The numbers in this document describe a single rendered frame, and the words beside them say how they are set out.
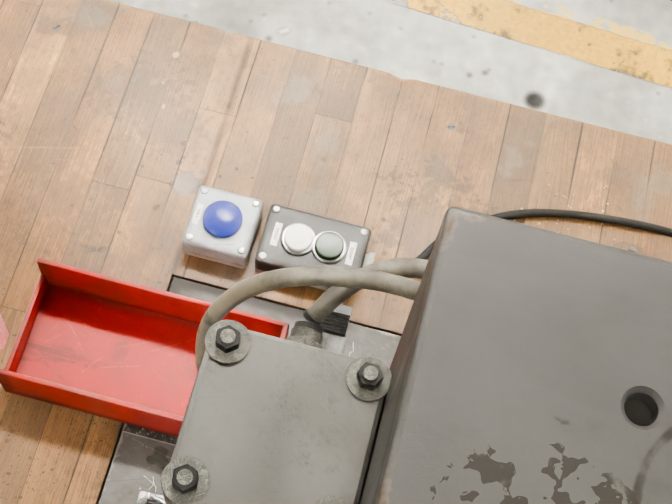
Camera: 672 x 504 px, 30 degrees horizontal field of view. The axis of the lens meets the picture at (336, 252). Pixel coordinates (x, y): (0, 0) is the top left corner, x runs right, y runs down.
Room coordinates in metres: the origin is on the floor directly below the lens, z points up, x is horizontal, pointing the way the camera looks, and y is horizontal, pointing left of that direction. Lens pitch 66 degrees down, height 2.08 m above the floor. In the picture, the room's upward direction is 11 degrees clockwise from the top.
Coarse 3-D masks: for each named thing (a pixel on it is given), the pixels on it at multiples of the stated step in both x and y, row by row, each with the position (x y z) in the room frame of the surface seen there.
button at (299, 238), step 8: (296, 224) 0.54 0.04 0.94; (288, 232) 0.53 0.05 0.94; (296, 232) 0.53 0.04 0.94; (304, 232) 0.53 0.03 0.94; (288, 240) 0.52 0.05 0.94; (296, 240) 0.52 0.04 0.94; (304, 240) 0.52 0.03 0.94; (312, 240) 0.53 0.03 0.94; (288, 248) 0.51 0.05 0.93; (296, 248) 0.51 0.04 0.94; (304, 248) 0.52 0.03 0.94
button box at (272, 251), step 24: (288, 216) 0.55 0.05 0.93; (312, 216) 0.56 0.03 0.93; (504, 216) 0.61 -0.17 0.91; (528, 216) 0.61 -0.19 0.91; (552, 216) 0.62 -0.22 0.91; (576, 216) 0.62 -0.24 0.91; (600, 216) 0.63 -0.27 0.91; (264, 240) 0.52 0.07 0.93; (360, 240) 0.54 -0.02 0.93; (264, 264) 0.50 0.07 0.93; (288, 264) 0.50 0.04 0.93; (312, 264) 0.50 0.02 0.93; (336, 264) 0.51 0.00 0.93; (360, 264) 0.51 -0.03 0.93
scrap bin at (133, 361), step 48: (48, 288) 0.44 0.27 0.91; (96, 288) 0.44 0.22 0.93; (144, 288) 0.43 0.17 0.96; (48, 336) 0.39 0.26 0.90; (96, 336) 0.40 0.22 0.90; (144, 336) 0.40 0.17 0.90; (192, 336) 0.41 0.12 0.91; (48, 384) 0.32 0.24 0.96; (96, 384) 0.35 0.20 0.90; (144, 384) 0.36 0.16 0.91; (192, 384) 0.37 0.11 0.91
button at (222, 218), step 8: (224, 200) 0.55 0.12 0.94; (208, 208) 0.54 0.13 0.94; (216, 208) 0.54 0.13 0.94; (224, 208) 0.54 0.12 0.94; (232, 208) 0.54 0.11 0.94; (208, 216) 0.53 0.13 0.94; (216, 216) 0.53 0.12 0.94; (224, 216) 0.53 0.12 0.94; (232, 216) 0.54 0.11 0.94; (240, 216) 0.54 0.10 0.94; (208, 224) 0.52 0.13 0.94; (216, 224) 0.52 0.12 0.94; (224, 224) 0.53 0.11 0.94; (232, 224) 0.53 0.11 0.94; (240, 224) 0.53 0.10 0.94; (216, 232) 0.52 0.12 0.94; (224, 232) 0.52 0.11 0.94; (232, 232) 0.52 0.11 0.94
